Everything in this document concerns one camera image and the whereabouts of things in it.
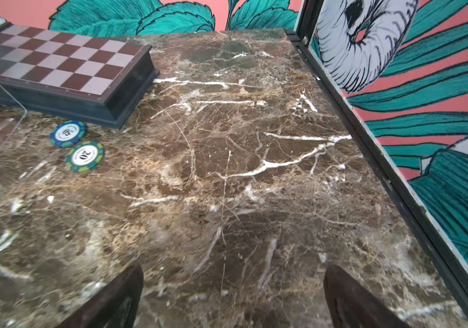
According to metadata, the green poker chip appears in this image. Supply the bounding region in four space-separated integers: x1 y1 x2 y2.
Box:
66 141 105 173
49 120 87 148

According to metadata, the green poker chip far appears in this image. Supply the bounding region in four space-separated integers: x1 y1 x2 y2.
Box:
49 120 87 148

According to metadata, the folded checkered chess board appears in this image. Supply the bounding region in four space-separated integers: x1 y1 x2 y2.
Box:
0 23 159 128

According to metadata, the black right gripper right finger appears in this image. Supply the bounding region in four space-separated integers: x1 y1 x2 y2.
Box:
323 265 409 327

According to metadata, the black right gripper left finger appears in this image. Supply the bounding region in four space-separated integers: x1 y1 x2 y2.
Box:
57 264 144 328

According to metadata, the green poker chip near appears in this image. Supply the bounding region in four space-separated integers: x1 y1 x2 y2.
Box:
66 141 105 173

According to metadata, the right black frame post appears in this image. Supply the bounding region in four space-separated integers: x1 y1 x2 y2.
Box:
294 0 324 45

